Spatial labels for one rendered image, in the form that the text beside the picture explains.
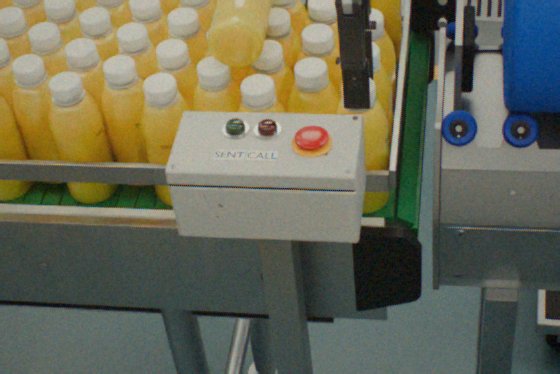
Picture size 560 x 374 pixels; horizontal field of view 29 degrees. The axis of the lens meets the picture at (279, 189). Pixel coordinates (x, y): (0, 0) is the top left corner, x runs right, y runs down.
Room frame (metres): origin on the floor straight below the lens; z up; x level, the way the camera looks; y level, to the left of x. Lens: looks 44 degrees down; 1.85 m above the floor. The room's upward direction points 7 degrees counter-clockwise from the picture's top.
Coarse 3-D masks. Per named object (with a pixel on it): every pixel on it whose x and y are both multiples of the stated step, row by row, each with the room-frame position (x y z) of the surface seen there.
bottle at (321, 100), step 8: (328, 80) 1.01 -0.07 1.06; (296, 88) 1.01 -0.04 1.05; (304, 88) 1.00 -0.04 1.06; (312, 88) 1.00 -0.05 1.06; (320, 88) 0.99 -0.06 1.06; (328, 88) 1.00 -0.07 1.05; (296, 96) 1.00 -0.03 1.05; (304, 96) 0.99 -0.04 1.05; (312, 96) 0.99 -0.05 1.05; (320, 96) 0.99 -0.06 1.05; (328, 96) 0.99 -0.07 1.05; (336, 96) 1.00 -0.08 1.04; (288, 104) 1.01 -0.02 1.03; (296, 104) 0.99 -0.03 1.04; (304, 104) 0.99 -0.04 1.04; (312, 104) 0.99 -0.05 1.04; (320, 104) 0.99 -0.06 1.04; (328, 104) 0.99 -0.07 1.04; (336, 104) 0.99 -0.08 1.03; (288, 112) 1.00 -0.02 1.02; (296, 112) 0.99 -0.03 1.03; (304, 112) 0.98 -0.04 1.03; (312, 112) 0.98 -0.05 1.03; (320, 112) 0.98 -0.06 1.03; (328, 112) 0.98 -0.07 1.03
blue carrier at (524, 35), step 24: (504, 0) 1.18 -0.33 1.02; (528, 0) 0.97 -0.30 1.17; (552, 0) 0.96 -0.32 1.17; (504, 24) 1.14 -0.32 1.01; (528, 24) 0.96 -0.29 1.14; (552, 24) 0.95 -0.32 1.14; (504, 48) 1.10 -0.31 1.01; (528, 48) 0.95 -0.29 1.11; (552, 48) 0.94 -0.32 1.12; (504, 72) 1.06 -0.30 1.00; (528, 72) 0.95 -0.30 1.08; (552, 72) 0.94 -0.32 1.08; (504, 96) 1.02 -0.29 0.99; (528, 96) 0.95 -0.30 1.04; (552, 96) 0.95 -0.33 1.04
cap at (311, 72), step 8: (296, 64) 1.02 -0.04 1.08; (304, 64) 1.02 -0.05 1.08; (312, 64) 1.02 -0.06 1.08; (320, 64) 1.01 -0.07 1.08; (296, 72) 1.01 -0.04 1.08; (304, 72) 1.00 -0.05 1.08; (312, 72) 1.00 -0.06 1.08; (320, 72) 1.00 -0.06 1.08; (296, 80) 1.00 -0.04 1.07; (304, 80) 0.99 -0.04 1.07; (312, 80) 0.99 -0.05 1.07; (320, 80) 0.99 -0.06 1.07
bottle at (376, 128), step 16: (336, 112) 0.97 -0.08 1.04; (352, 112) 0.95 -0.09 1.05; (368, 112) 0.95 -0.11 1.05; (384, 112) 0.96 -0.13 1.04; (368, 128) 0.94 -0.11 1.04; (384, 128) 0.95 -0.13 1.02; (368, 144) 0.93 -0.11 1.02; (384, 144) 0.94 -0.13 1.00; (368, 160) 0.93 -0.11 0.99; (384, 160) 0.94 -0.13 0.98; (368, 192) 0.93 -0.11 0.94; (384, 192) 0.94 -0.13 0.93; (368, 208) 0.93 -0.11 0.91
